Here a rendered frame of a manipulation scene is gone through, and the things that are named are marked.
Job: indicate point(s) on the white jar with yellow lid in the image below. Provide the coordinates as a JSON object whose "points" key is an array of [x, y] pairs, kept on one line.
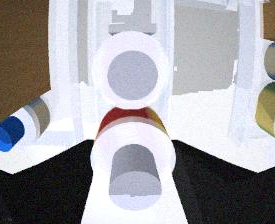
{"points": [[265, 115]]}

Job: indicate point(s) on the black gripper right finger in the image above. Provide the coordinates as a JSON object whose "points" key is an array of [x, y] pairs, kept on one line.
{"points": [[213, 191]]}

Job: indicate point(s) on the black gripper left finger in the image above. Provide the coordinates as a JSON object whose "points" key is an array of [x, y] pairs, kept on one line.
{"points": [[51, 192]]}

